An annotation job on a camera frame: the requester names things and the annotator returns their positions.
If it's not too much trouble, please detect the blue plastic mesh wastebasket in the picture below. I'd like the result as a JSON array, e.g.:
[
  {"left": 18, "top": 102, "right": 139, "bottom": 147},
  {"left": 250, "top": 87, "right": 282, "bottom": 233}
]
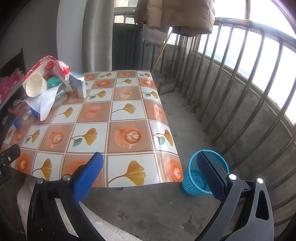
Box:
[{"left": 181, "top": 149, "right": 230, "bottom": 195}]

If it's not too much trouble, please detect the cream paper cup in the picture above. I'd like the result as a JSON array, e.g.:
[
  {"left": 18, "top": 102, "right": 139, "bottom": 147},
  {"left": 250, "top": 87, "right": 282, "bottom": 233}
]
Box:
[{"left": 25, "top": 73, "right": 48, "bottom": 98}]

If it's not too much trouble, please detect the red white snack bag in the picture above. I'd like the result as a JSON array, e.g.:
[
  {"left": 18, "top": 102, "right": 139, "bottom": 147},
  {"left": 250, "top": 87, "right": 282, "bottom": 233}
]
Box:
[{"left": 21, "top": 55, "right": 71, "bottom": 86}]

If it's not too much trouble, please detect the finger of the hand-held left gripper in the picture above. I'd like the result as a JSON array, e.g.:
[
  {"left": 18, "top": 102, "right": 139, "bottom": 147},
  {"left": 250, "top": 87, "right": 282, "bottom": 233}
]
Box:
[{"left": 0, "top": 144, "right": 21, "bottom": 186}]

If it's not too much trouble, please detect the clear plastic bottle blue cap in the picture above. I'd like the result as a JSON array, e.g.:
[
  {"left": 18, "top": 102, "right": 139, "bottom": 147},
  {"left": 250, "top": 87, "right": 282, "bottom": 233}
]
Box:
[{"left": 13, "top": 88, "right": 67, "bottom": 128}]

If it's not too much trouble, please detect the pink floral blanket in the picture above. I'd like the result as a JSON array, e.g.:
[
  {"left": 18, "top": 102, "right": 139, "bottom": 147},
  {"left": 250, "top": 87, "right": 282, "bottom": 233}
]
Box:
[{"left": 0, "top": 70, "right": 24, "bottom": 105}]

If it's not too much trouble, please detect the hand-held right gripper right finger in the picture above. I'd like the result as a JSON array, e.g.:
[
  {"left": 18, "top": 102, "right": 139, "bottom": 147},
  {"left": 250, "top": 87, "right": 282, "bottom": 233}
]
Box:
[{"left": 196, "top": 151, "right": 275, "bottom": 241}]

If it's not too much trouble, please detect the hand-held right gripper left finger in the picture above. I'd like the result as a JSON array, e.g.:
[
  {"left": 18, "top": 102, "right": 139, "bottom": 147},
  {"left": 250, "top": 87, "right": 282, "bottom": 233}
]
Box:
[{"left": 26, "top": 152, "right": 104, "bottom": 241}]

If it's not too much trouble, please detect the table with patterned tablecloth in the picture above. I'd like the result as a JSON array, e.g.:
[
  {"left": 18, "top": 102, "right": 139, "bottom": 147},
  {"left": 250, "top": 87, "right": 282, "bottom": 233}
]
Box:
[{"left": 0, "top": 70, "right": 184, "bottom": 188}]

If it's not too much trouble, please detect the white blue carton box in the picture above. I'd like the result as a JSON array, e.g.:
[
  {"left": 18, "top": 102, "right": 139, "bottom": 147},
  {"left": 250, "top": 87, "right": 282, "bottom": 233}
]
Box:
[{"left": 69, "top": 71, "right": 87, "bottom": 99}]

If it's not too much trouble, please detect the beige quilted down jacket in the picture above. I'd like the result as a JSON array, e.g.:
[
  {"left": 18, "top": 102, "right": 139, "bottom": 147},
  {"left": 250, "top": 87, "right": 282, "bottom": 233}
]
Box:
[{"left": 134, "top": 0, "right": 216, "bottom": 37}]

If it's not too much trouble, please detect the metal balcony railing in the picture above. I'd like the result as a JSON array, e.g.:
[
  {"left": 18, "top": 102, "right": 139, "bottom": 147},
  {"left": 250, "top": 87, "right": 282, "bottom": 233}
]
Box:
[{"left": 141, "top": 17, "right": 296, "bottom": 209}]

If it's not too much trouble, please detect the brown hanging cloth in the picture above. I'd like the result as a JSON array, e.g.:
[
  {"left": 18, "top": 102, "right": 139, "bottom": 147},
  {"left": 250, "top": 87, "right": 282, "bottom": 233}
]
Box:
[{"left": 143, "top": 25, "right": 170, "bottom": 45}]

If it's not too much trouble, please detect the green plastic bag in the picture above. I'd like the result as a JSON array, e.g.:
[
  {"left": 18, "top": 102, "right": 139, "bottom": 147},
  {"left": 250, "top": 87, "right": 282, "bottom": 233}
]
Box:
[{"left": 47, "top": 76, "right": 62, "bottom": 90}]

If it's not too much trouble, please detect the white tissue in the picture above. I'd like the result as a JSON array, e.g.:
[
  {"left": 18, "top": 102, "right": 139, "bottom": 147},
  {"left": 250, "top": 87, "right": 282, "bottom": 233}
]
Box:
[{"left": 22, "top": 86, "right": 61, "bottom": 121}]

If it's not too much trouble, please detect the grey metal dustpan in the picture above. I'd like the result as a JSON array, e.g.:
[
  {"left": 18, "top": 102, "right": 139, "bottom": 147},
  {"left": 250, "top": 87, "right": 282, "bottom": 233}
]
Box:
[{"left": 151, "top": 73, "right": 177, "bottom": 95}]

